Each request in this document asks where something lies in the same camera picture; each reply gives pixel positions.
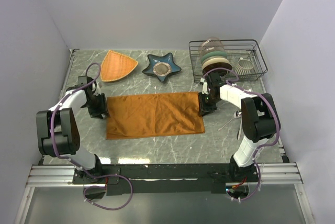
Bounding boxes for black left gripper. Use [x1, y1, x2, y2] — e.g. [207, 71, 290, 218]
[84, 93, 110, 119]

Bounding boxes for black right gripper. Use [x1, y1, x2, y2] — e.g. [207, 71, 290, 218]
[198, 92, 220, 116]

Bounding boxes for orange cloth napkin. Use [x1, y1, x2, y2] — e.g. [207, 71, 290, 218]
[106, 92, 205, 140]

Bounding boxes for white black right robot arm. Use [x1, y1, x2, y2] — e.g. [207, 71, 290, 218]
[198, 71, 281, 182]

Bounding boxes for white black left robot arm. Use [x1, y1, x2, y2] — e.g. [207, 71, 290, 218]
[36, 75, 109, 183]

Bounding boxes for silver spoon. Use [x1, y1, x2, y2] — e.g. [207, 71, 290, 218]
[218, 110, 242, 131]

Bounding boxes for silver fork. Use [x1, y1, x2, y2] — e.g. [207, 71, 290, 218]
[237, 121, 242, 140]

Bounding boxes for stacked ceramic plates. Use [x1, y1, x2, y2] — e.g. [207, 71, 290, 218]
[200, 51, 232, 74]

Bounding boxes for orange woven triangular tray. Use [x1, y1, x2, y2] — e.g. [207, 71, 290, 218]
[100, 50, 138, 82]

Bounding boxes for striped ceramic mug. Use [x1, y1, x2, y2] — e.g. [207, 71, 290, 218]
[235, 58, 254, 76]

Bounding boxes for clear glass jar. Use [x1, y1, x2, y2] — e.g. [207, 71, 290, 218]
[198, 37, 225, 58]

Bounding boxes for blue star-shaped dish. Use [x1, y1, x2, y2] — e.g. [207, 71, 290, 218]
[142, 52, 182, 83]

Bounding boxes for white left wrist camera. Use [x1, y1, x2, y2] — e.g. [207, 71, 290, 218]
[92, 82, 102, 96]

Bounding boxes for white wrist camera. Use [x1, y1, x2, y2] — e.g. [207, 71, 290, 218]
[92, 82, 102, 96]
[200, 77, 209, 95]

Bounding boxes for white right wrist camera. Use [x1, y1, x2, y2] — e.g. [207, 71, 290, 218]
[200, 77, 209, 95]

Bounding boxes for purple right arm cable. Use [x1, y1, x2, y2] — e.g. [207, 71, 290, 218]
[201, 67, 282, 204]

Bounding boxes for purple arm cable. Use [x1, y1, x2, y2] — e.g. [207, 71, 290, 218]
[201, 67, 282, 204]
[51, 62, 134, 211]

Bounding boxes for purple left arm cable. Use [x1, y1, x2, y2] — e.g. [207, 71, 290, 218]
[51, 62, 134, 211]

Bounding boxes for black wire dish rack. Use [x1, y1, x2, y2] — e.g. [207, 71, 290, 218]
[188, 39, 268, 82]

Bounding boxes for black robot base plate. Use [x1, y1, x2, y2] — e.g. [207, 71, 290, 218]
[72, 163, 258, 196]

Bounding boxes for aluminium frame rail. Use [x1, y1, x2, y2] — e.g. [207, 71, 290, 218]
[26, 163, 303, 187]

